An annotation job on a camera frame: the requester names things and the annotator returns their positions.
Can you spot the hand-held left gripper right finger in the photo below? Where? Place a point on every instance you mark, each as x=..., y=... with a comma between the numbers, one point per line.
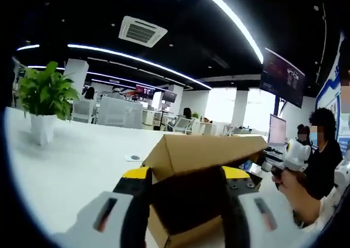
x=281, y=231

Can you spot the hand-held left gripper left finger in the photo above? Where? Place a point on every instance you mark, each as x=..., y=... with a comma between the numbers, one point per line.
x=82, y=229

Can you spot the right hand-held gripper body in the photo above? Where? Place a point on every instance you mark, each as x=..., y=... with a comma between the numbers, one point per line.
x=298, y=152

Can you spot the brown cardboard shoe box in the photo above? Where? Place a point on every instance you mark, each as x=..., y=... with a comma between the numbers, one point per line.
x=197, y=152

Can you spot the person's right hand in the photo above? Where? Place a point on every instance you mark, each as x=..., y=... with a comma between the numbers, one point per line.
x=292, y=182

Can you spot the desk monitor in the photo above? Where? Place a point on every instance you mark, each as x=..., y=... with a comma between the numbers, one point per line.
x=277, y=129

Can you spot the white chest device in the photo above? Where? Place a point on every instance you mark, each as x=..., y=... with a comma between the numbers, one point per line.
x=341, y=174

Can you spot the large hanging dark screen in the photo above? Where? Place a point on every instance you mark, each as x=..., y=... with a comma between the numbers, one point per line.
x=283, y=78

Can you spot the white office chair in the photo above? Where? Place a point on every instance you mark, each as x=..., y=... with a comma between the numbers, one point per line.
x=183, y=124

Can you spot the white perforated panel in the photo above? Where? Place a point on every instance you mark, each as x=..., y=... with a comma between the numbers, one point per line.
x=120, y=114

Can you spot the potted green plant white pot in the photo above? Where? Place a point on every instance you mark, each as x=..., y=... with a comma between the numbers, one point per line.
x=46, y=92

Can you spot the white square column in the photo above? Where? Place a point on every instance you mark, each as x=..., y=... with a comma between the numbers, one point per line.
x=76, y=78

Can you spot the long curved ceiling light strip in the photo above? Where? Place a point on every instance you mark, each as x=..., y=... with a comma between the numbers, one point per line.
x=232, y=12

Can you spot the thin ceiling light strip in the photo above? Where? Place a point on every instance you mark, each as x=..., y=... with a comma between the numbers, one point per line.
x=109, y=52

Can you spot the ceiling air conditioner vent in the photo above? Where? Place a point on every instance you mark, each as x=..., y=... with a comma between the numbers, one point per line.
x=142, y=31

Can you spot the wall screen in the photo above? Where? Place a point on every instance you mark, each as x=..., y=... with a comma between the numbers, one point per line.
x=145, y=91
x=169, y=95

